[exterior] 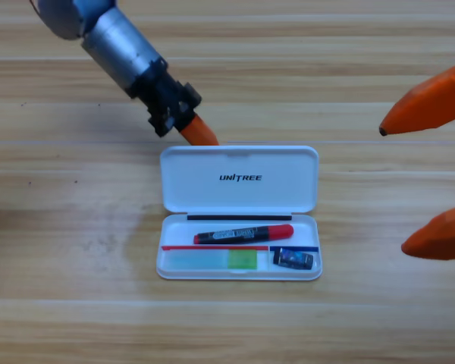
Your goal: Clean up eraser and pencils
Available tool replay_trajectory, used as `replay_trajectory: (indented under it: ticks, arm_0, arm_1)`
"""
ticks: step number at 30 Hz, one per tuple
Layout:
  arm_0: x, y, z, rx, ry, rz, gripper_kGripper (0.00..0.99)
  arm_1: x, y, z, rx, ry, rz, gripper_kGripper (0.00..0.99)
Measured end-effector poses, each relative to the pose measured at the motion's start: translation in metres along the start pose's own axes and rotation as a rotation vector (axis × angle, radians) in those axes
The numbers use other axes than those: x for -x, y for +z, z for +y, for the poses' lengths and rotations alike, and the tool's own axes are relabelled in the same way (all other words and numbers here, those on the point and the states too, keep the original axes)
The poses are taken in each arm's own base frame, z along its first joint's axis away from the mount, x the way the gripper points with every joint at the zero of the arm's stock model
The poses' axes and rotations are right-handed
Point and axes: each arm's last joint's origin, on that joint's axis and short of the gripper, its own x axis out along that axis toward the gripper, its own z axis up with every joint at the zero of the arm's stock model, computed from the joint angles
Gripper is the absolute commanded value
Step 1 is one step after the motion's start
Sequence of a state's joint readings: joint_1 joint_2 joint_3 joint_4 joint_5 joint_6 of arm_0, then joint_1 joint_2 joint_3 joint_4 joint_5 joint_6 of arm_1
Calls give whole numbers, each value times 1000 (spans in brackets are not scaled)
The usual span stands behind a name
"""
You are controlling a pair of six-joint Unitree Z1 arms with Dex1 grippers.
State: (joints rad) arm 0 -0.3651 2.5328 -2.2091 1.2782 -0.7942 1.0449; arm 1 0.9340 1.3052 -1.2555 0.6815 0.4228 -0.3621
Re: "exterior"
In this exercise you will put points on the orange gripper finger with dark tip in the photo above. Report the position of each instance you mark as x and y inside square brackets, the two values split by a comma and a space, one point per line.
[432, 106]

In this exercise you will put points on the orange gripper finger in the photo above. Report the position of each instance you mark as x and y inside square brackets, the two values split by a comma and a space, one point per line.
[443, 239]

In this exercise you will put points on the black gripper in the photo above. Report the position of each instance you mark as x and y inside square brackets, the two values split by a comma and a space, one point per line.
[167, 102]

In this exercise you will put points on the white Unitree pencil case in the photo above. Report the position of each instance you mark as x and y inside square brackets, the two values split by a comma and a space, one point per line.
[212, 193]

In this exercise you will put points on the red and black marker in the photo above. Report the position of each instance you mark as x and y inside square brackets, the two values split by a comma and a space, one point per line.
[242, 234]

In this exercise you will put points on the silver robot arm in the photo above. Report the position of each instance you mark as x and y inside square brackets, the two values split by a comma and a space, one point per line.
[113, 41]

